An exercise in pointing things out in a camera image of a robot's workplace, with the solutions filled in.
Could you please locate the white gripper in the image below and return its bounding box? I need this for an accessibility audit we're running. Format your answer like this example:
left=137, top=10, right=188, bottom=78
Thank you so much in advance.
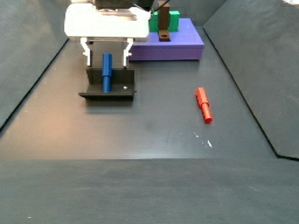
left=64, top=0, right=151, bottom=68

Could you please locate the blue peg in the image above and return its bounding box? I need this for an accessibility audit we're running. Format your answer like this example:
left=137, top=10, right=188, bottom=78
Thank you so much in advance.
left=101, top=52, right=112, bottom=93

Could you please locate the black angle fixture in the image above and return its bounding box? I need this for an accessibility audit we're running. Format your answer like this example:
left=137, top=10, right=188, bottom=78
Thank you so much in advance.
left=79, top=68, right=136, bottom=101

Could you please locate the brown L-shaped hole piece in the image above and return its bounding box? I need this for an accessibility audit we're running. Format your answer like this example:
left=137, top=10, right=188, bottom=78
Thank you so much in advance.
left=157, top=1, right=171, bottom=42

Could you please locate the purple base block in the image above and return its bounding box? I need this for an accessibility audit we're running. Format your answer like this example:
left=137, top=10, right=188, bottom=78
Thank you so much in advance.
left=129, top=18, right=204, bottom=61

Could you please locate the red peg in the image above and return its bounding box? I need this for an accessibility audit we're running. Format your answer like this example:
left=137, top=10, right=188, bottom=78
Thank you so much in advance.
left=195, top=87, right=212, bottom=123

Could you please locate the black camera cable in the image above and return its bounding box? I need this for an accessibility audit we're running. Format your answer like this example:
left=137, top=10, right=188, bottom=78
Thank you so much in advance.
left=127, top=0, right=172, bottom=13

